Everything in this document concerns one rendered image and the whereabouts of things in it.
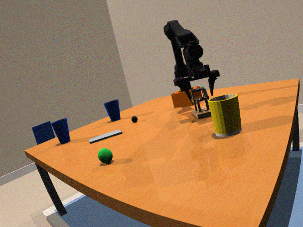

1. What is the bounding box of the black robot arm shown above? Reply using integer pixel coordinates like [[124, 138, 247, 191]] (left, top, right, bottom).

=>
[[163, 20, 210, 79]]

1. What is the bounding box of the green ball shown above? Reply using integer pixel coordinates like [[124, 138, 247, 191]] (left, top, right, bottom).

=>
[[98, 148, 113, 163]]

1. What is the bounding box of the black ball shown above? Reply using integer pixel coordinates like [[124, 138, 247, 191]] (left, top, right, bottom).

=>
[[131, 116, 138, 122]]

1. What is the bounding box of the dark blue cup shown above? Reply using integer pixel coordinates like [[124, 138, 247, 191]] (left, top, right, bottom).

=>
[[51, 118, 71, 144], [104, 100, 121, 121]]

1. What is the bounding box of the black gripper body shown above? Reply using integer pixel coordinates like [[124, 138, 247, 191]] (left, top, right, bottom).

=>
[[174, 59, 220, 86]]

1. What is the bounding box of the yellow cylindrical cup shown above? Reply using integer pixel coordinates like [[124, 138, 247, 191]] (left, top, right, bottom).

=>
[[208, 94, 242, 137]]

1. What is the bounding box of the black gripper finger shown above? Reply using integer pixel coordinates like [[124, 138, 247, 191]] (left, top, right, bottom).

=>
[[208, 78, 217, 96], [178, 85, 192, 101]]

